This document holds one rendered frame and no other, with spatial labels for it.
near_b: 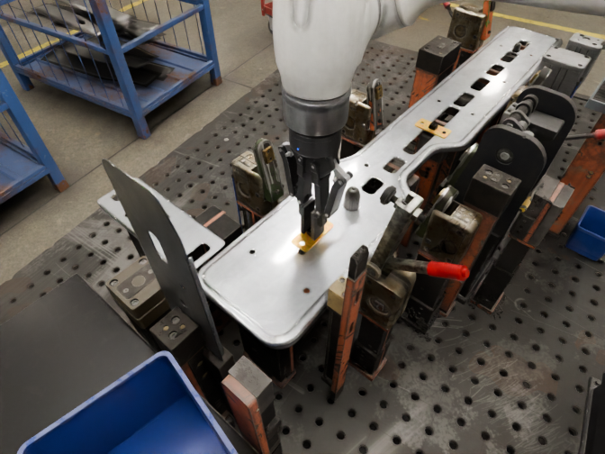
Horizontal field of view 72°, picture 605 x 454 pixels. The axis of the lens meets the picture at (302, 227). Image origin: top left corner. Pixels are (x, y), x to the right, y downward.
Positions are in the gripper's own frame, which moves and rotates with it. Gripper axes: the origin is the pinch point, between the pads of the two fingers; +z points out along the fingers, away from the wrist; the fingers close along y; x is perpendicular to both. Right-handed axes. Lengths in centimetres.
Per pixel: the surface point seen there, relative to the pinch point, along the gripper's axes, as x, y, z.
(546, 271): -51, -39, 36
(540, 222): -29.6, -30.9, 3.8
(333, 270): 2.5, -7.0, 6.5
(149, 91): -83, 202, 90
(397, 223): 1.7, -16.0, -11.8
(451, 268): 0.4, -24.5, -7.7
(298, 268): 6.2, -1.9, 6.5
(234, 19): -221, 270, 106
